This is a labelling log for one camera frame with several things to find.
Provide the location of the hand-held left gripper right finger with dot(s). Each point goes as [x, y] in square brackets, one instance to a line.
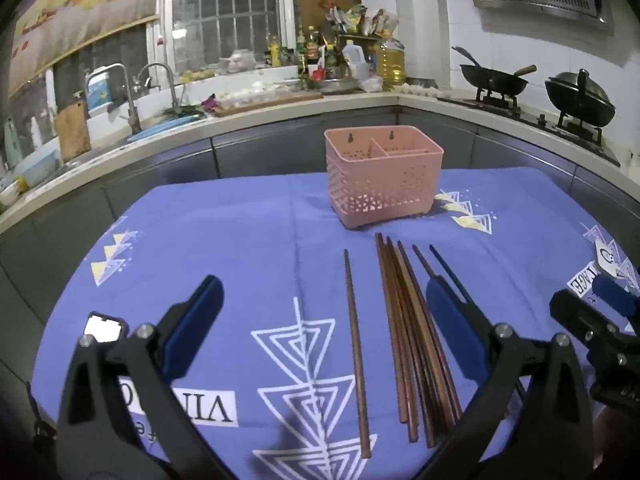
[450, 320]

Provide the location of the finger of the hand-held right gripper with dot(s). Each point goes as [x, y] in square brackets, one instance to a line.
[575, 312]
[617, 297]

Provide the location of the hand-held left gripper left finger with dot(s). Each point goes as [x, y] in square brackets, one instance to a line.
[200, 320]

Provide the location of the pink plastic utensil basket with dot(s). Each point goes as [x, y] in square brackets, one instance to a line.
[380, 185]

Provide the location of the purple printed tablecloth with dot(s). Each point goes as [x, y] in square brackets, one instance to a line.
[225, 240]

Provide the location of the blue plastic tray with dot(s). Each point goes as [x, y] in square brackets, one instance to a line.
[160, 127]

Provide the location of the black pot with lid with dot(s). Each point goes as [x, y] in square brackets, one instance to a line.
[580, 100]

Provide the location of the gas stove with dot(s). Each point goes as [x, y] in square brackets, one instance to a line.
[525, 112]

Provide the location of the upright wooden cutting board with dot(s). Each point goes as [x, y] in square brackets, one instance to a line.
[72, 132]

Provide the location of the flat wooden cutting board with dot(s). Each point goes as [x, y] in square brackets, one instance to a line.
[270, 102]

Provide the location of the blue and white soap pack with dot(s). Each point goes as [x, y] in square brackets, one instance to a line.
[98, 91]

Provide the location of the metal basin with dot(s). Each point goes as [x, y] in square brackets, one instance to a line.
[340, 85]

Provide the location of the large yellow oil bottle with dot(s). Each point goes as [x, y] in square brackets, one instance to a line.
[390, 62]

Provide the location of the black ladle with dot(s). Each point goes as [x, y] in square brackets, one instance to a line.
[467, 55]

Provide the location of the white plastic jug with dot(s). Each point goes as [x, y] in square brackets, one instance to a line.
[354, 60]

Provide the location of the cluster of condiment bottles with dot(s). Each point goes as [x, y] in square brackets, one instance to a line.
[300, 52]

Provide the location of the barred window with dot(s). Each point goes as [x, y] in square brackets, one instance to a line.
[225, 10]

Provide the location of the pile of food bags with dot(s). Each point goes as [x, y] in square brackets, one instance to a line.
[357, 17]

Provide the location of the colourful printed wall cloth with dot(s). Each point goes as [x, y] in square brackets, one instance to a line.
[80, 5]

